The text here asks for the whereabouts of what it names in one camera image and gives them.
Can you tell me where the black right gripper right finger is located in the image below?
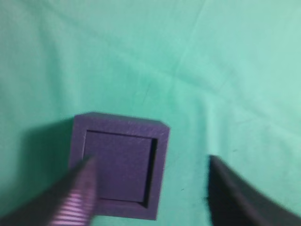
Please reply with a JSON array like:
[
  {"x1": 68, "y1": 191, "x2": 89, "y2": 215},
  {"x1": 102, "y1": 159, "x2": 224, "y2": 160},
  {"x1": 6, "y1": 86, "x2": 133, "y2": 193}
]
[{"x1": 207, "y1": 155, "x2": 301, "y2": 226}]

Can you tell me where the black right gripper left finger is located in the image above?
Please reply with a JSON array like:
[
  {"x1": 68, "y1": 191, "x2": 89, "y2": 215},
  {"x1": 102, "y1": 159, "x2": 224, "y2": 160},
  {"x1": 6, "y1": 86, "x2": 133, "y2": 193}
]
[{"x1": 0, "y1": 157, "x2": 97, "y2": 226}]

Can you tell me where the dark purple foam cube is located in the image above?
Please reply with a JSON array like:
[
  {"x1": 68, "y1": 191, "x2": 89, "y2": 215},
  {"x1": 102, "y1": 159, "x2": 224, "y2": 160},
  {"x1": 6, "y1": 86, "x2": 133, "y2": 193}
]
[{"x1": 84, "y1": 131, "x2": 152, "y2": 202}]

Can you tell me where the purple foam groove block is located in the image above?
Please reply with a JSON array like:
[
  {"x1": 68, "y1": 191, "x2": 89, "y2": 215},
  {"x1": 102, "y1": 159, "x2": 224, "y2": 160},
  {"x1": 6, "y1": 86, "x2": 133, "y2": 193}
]
[{"x1": 69, "y1": 112, "x2": 170, "y2": 220}]

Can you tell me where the green table cloth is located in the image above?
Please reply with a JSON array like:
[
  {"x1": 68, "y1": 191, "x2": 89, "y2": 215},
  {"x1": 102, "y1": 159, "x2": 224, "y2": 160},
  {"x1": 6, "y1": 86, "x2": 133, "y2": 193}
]
[{"x1": 0, "y1": 0, "x2": 301, "y2": 226}]

